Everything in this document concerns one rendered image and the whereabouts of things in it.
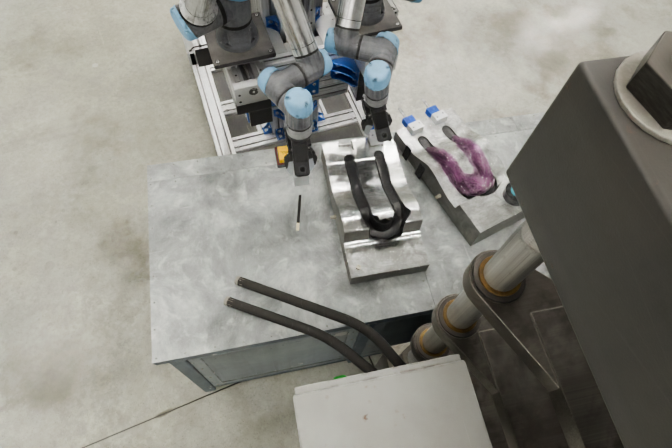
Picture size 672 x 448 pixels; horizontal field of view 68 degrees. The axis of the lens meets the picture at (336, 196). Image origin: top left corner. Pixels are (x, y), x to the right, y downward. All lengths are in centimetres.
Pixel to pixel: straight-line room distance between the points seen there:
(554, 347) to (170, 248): 123
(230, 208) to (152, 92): 158
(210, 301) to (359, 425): 88
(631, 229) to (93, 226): 256
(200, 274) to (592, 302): 130
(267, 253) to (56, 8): 268
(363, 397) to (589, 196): 51
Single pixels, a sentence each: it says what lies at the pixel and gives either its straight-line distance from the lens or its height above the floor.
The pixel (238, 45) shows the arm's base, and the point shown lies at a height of 107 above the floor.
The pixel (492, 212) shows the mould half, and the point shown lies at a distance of 172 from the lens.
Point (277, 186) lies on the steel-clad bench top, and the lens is 178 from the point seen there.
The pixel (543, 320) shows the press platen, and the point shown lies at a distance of 91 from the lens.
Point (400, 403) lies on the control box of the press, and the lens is 88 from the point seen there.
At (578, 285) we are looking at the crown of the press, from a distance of 58.
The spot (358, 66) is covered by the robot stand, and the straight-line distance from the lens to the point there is 199.
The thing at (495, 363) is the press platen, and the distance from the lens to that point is 113.
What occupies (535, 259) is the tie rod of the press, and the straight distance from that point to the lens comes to 77.
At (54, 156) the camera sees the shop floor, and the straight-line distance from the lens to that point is 312.
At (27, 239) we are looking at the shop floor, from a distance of 291.
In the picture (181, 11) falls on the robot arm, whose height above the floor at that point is 127.
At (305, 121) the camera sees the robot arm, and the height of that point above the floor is 124.
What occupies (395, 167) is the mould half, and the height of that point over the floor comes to 89.
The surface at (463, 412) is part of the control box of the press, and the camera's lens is 91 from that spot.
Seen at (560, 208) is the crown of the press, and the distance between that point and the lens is 58.
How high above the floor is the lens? 234
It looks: 61 degrees down
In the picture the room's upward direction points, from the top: 7 degrees clockwise
